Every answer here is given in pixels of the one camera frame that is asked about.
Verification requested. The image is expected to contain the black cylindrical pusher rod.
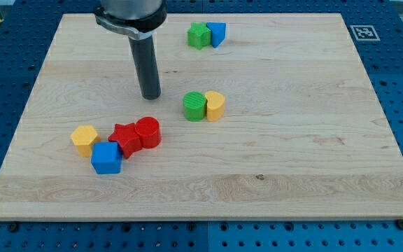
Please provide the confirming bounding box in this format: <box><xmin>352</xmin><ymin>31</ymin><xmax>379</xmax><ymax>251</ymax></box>
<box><xmin>129</xmin><ymin>36</ymin><xmax>161</xmax><ymax>100</ymax></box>

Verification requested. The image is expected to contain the green cylinder block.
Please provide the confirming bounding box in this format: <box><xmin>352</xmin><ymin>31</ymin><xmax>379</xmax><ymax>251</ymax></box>
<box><xmin>183</xmin><ymin>91</ymin><xmax>206</xmax><ymax>122</ymax></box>

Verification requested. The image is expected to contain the red star block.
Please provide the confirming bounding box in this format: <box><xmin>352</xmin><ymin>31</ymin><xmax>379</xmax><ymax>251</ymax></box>
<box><xmin>108</xmin><ymin>123</ymin><xmax>143</xmax><ymax>159</ymax></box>

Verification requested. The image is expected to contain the blue triangle block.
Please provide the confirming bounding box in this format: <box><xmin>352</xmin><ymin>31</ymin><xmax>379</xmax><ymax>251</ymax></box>
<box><xmin>206</xmin><ymin>22</ymin><xmax>227</xmax><ymax>48</ymax></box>

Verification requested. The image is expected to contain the blue cube block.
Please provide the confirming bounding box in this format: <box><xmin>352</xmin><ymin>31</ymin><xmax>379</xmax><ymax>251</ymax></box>
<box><xmin>91</xmin><ymin>142</ymin><xmax>122</xmax><ymax>174</ymax></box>

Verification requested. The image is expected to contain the white fiducial marker tag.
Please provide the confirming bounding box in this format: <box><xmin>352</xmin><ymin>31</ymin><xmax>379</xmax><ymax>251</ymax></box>
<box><xmin>350</xmin><ymin>24</ymin><xmax>380</xmax><ymax>41</ymax></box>

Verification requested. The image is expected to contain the light wooden board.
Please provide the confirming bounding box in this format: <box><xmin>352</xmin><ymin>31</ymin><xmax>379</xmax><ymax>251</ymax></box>
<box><xmin>0</xmin><ymin>13</ymin><xmax>403</xmax><ymax>222</ymax></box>

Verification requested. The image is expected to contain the red cylinder block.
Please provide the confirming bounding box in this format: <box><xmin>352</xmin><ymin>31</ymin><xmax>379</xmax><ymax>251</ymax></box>
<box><xmin>135</xmin><ymin>117</ymin><xmax>162</xmax><ymax>148</ymax></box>

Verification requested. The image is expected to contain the yellow hexagon block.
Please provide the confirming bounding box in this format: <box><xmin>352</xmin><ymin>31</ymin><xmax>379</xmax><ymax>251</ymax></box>
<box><xmin>71</xmin><ymin>125</ymin><xmax>101</xmax><ymax>158</ymax></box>

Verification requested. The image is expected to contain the yellow heart block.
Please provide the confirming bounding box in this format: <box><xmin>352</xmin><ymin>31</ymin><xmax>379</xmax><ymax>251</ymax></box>
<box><xmin>205</xmin><ymin>91</ymin><xmax>226</xmax><ymax>122</ymax></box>

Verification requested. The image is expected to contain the green star block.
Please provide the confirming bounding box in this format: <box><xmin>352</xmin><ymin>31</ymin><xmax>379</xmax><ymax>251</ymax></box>
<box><xmin>187</xmin><ymin>22</ymin><xmax>211</xmax><ymax>50</ymax></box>

